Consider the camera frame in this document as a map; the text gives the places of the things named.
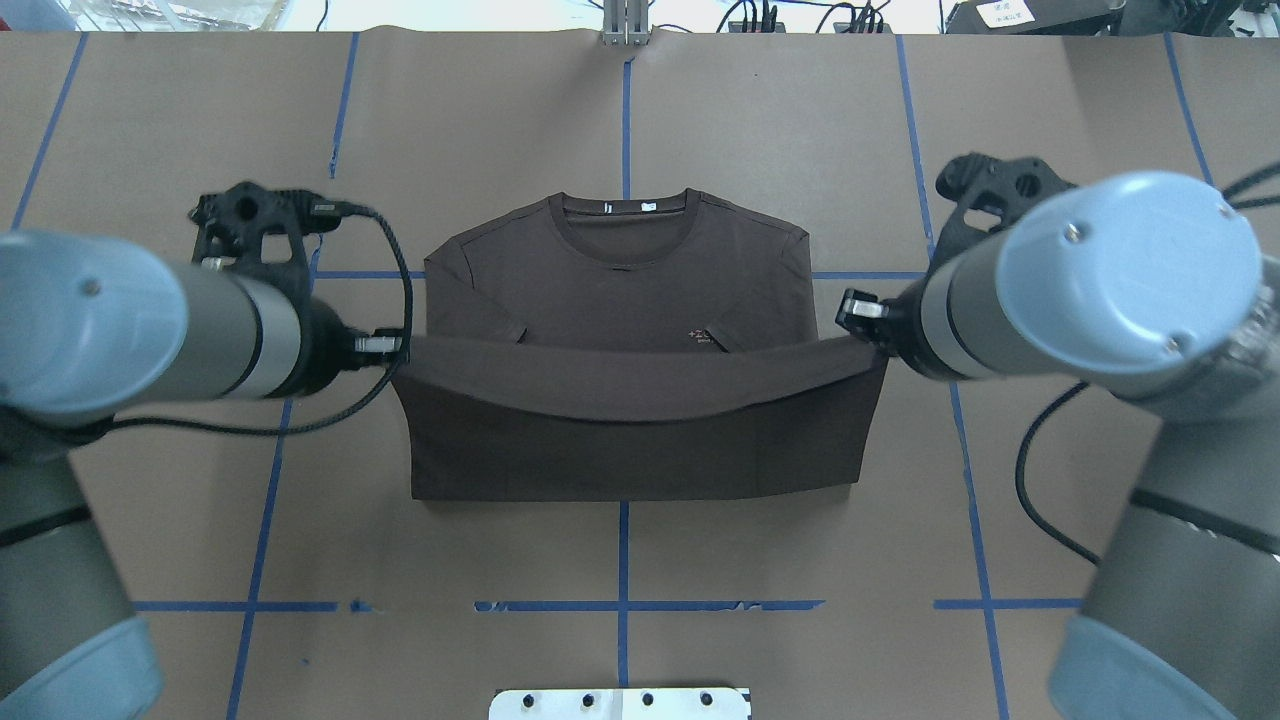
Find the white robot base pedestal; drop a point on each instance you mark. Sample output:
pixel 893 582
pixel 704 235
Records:
pixel 623 703

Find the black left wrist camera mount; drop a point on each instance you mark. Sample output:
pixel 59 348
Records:
pixel 253 231

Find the dark brown t-shirt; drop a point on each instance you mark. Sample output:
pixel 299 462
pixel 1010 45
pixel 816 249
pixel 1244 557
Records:
pixel 631 350

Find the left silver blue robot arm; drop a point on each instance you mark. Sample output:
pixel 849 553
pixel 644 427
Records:
pixel 92 327

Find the aluminium frame post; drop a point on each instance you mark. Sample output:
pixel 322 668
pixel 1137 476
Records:
pixel 625 22

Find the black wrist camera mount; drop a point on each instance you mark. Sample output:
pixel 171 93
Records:
pixel 253 231
pixel 990 195

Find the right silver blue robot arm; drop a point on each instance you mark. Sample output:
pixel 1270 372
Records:
pixel 1153 286

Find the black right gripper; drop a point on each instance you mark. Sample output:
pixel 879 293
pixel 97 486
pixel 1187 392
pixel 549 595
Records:
pixel 903 325

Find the black box with label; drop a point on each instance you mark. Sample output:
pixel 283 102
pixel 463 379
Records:
pixel 1032 18

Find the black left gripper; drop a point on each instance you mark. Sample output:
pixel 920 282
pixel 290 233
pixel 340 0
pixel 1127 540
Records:
pixel 327 347

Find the clear plastic bag sheet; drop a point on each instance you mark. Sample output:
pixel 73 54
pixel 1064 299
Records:
pixel 176 16

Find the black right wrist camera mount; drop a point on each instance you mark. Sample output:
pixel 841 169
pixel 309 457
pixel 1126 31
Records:
pixel 990 195

